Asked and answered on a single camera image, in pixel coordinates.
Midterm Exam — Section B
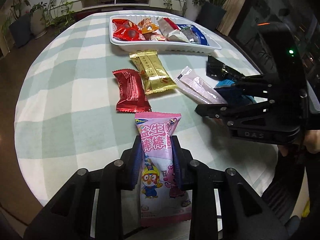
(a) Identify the orange brown snack packet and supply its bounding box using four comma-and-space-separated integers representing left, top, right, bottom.
137, 18, 159, 34

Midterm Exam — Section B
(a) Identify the white plant pot right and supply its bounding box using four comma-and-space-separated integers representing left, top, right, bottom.
184, 0, 201, 22

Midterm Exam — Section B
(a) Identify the green edged transparent snack packet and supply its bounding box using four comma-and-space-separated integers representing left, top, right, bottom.
181, 28, 200, 44

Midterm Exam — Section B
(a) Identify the dark blue snack packet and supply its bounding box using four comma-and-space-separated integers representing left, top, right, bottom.
177, 24, 209, 46

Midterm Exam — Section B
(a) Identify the dark plant pot right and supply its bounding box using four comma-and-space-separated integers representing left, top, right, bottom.
195, 2, 226, 31

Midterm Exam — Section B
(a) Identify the white TV cabinet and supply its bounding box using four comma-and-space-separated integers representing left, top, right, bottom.
72, 0, 186, 13

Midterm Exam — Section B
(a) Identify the white plastic tray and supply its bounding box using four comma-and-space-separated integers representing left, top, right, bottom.
109, 11, 222, 54

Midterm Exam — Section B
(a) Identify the gold snack packet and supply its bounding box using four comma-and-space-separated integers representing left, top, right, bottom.
130, 50, 177, 95

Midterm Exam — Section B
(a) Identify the red white snack packet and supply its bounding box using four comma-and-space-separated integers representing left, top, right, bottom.
157, 17, 189, 43

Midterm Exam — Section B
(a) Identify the green white checkered tablecloth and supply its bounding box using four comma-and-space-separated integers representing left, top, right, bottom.
14, 12, 277, 205

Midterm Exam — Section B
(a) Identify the large red chocolate bag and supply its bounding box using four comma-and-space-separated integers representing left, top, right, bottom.
112, 19, 145, 41

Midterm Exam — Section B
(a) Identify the pink cartoon snack packet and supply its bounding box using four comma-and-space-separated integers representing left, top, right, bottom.
135, 112, 191, 226

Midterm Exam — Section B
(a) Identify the dark blue plant pot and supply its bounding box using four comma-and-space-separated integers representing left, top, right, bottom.
9, 14, 31, 48

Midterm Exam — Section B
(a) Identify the small red white candy packet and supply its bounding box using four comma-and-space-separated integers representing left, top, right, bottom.
145, 33, 166, 41

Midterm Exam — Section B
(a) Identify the person's right hand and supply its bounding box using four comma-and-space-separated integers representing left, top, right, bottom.
277, 130, 320, 157

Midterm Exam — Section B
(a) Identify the pale pink snack packet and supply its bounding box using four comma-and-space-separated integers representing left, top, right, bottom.
174, 66, 227, 104

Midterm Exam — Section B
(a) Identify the shiny red snack packet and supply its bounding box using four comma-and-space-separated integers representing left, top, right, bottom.
112, 69, 151, 113

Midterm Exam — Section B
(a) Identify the black snack packet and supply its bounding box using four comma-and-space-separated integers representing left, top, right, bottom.
206, 56, 244, 82

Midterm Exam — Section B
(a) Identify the white plant pot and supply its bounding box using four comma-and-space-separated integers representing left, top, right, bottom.
30, 8, 47, 39
184, 0, 201, 22

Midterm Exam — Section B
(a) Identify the light blue snack packet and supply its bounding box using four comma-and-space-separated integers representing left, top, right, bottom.
215, 79, 257, 107

